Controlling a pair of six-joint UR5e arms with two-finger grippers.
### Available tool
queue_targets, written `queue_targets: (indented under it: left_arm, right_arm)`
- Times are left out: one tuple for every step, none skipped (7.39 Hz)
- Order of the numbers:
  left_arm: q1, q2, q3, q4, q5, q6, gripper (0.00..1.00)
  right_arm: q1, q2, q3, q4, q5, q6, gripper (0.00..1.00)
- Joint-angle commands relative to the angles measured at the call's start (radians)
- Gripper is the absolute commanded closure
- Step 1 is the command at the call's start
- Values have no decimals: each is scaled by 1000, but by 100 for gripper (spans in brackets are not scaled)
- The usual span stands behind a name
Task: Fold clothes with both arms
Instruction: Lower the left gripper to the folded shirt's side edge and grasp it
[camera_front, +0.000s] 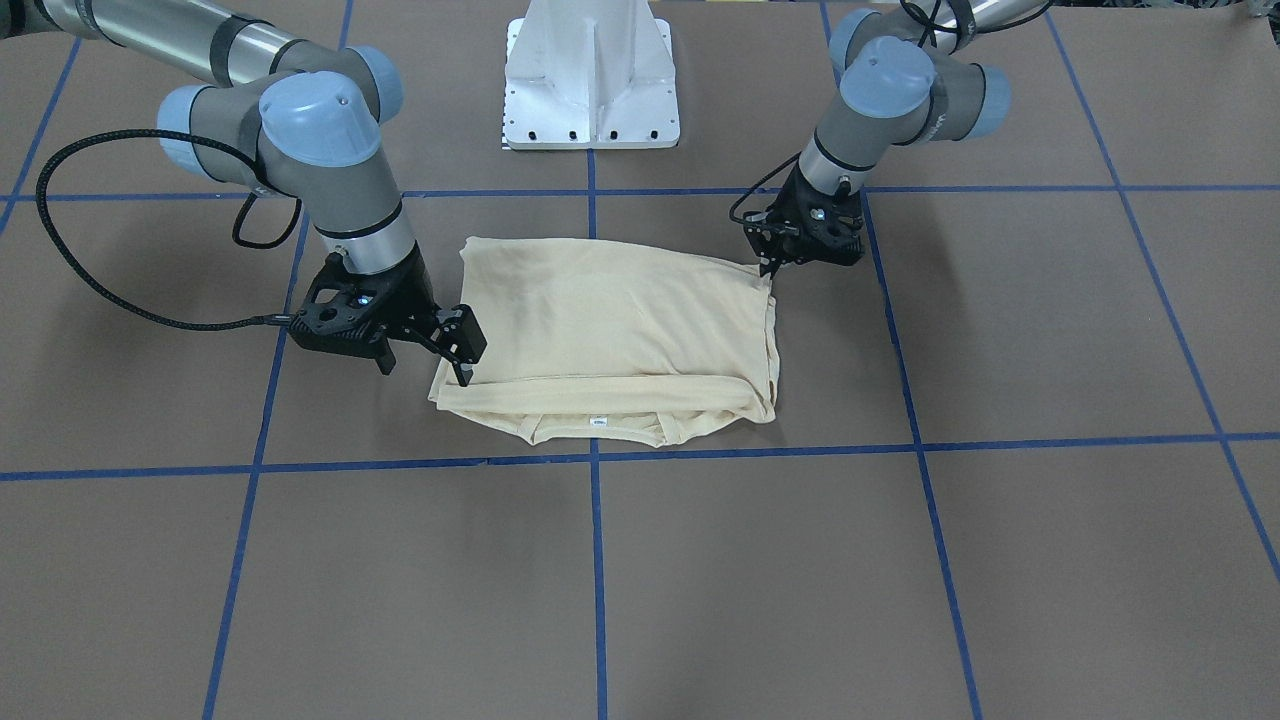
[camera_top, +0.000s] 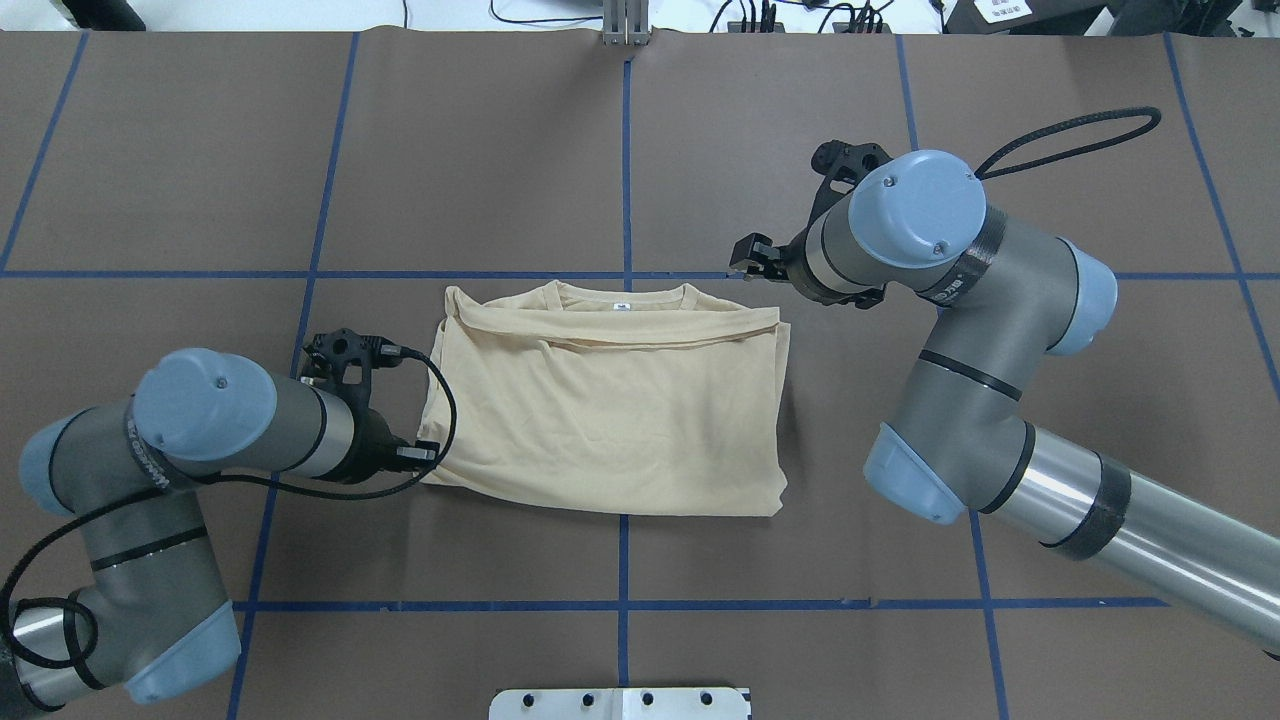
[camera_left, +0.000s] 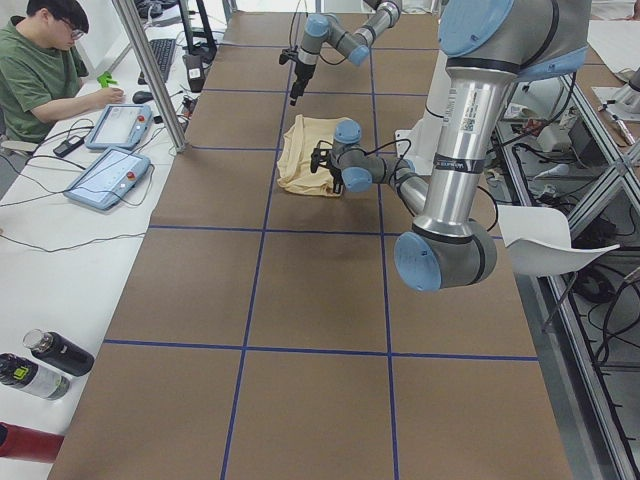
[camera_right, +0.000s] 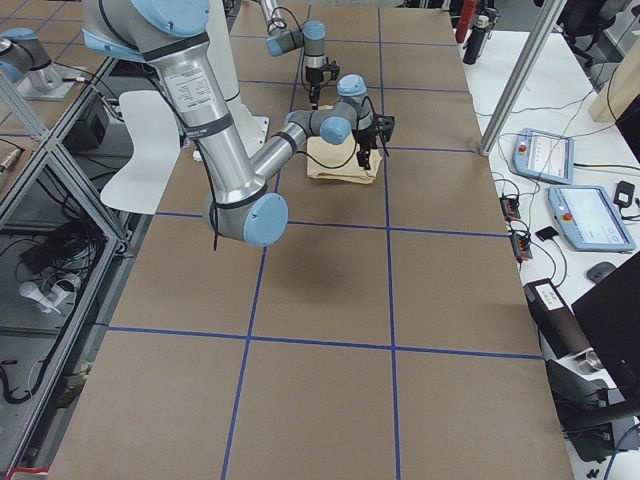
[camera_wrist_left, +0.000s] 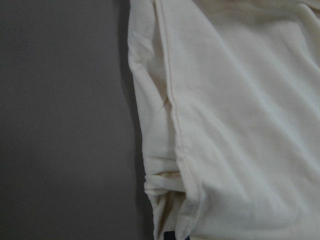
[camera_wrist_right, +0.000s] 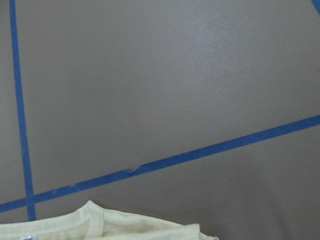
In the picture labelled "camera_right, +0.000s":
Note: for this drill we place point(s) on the spare robot arm background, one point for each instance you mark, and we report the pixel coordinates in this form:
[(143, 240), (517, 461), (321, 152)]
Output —
[(26, 63)]

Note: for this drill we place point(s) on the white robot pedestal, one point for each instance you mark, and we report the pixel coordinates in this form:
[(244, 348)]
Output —
[(252, 129)]

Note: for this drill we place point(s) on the upper blue teach pendant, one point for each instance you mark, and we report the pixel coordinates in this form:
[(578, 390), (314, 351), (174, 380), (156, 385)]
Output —
[(544, 156)]

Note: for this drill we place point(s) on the black monitor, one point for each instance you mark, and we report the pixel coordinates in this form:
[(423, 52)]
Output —
[(608, 315)]

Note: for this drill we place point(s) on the black computer mouse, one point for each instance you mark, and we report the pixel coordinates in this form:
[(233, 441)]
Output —
[(600, 271)]

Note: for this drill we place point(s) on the lower blue teach pendant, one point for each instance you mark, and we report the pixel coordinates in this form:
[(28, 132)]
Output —
[(588, 219)]

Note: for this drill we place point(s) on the black water bottle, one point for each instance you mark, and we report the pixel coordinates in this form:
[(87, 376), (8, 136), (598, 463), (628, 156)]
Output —
[(473, 46)]

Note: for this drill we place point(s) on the white chair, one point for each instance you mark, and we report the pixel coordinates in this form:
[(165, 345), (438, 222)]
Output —
[(140, 184)]

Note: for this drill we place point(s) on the blue teach pendant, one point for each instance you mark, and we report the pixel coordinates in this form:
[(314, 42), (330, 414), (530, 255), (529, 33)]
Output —
[(544, 156), (588, 219)]

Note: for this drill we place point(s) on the red bottle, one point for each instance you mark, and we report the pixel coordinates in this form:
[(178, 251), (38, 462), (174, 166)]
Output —
[(466, 16)]

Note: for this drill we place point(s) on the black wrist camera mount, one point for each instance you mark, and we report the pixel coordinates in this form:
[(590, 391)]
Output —
[(330, 70), (384, 126)]

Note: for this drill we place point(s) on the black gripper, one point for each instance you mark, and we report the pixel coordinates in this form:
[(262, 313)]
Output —
[(367, 135), (314, 80)]

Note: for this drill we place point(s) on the black box with label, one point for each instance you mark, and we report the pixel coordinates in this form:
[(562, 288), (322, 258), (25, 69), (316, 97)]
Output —
[(554, 318)]

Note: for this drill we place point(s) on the aluminium frame post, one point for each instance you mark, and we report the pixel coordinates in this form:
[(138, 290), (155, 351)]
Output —
[(533, 46)]

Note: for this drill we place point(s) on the cream long-sleeve printed shirt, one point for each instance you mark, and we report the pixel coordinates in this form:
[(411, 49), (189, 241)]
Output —
[(325, 161)]

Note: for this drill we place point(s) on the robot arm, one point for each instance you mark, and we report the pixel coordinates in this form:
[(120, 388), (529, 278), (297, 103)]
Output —
[(285, 34), (171, 37)]

